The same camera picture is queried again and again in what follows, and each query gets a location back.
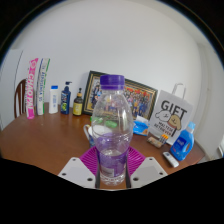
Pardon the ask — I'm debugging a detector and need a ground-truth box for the blue tissue pack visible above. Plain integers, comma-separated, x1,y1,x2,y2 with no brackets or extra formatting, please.
132,115,151,137

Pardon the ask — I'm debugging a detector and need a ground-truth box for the white and green long box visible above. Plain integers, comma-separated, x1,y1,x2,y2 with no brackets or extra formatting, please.
35,58,51,116

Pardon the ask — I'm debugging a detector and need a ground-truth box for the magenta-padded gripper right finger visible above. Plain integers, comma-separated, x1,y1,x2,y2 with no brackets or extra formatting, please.
125,145,168,189

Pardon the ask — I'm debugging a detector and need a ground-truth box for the blue detergent bottle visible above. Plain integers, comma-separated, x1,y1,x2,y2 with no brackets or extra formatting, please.
170,121,197,162

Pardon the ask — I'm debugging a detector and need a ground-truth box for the dark blue pump bottle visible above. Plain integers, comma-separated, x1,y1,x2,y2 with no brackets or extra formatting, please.
60,81,73,116

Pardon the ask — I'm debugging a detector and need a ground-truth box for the clear purple-capped water bottle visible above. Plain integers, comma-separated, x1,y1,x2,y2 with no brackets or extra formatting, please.
91,74,134,187

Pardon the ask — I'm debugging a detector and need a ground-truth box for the white lotion bottle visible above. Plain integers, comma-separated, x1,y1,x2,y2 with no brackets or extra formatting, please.
48,85,60,115

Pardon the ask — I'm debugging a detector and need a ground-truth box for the small patterned snack packet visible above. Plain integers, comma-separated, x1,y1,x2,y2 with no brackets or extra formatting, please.
146,135,164,148

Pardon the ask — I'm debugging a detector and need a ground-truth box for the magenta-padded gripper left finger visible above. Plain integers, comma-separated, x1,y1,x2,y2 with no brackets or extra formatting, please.
58,145,102,190

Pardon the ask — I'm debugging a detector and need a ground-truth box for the brown wooden chair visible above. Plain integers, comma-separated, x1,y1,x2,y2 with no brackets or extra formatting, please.
13,78,28,119

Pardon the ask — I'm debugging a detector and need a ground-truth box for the white remote control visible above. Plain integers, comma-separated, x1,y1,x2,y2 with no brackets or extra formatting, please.
162,151,180,168

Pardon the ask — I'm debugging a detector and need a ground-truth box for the colourful puzzle cube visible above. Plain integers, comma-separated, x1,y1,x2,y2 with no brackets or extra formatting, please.
159,133,169,145

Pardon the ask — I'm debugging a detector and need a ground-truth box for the white paper gift bag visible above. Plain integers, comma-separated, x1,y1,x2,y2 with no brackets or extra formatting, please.
147,83,194,146

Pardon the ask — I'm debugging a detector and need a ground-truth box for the dark yellow-labelled bottle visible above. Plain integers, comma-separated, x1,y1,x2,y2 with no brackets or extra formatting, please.
72,87,84,117

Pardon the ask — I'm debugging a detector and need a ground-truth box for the pink long box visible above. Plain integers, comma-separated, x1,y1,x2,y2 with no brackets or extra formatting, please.
25,57,40,120

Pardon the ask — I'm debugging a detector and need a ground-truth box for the framed group photo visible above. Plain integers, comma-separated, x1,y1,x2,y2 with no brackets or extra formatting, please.
82,70,159,121

